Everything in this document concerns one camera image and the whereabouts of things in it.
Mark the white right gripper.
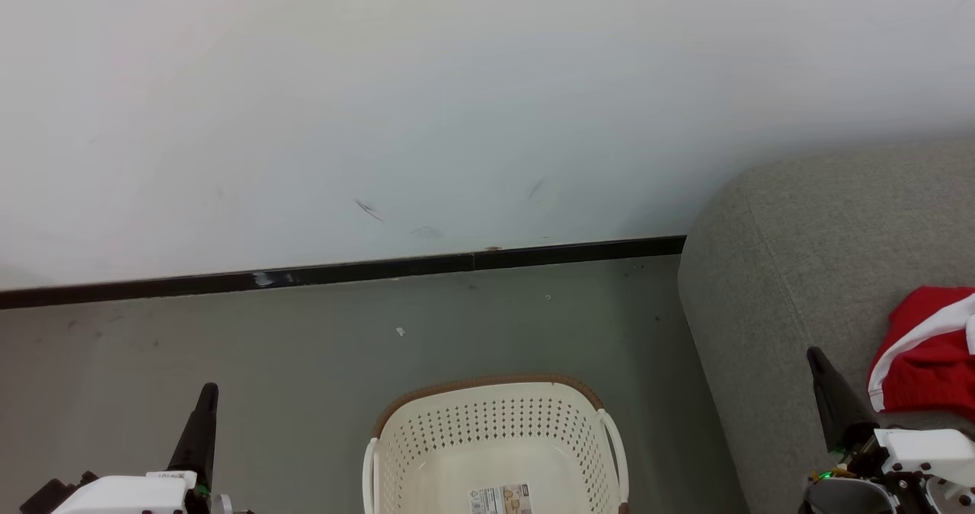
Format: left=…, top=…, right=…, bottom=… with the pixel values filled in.
left=798, top=346, right=975, bottom=514

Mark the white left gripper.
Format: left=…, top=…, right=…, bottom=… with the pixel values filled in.
left=19, top=382, right=256, bottom=514

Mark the red and white garment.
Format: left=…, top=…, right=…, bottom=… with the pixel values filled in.
left=867, top=286, right=975, bottom=422

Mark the grey fabric sofa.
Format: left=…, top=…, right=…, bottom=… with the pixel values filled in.
left=677, top=139, right=975, bottom=514

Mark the black baseboard strip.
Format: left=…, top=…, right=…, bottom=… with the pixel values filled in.
left=0, top=235, right=687, bottom=311

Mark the white perforated laundry basket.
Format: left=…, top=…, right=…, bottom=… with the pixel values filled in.
left=363, top=374, right=630, bottom=514

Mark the white printed basket label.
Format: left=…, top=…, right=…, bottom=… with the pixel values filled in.
left=468, top=484, right=534, bottom=514

